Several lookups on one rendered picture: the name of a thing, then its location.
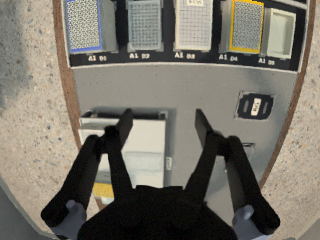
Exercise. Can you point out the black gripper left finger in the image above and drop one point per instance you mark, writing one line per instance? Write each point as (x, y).
(65, 213)

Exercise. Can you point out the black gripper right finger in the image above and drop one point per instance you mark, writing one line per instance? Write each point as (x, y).
(254, 219)

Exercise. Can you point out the white rectangular box with labels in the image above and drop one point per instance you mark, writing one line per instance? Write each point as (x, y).
(90, 128)
(194, 24)

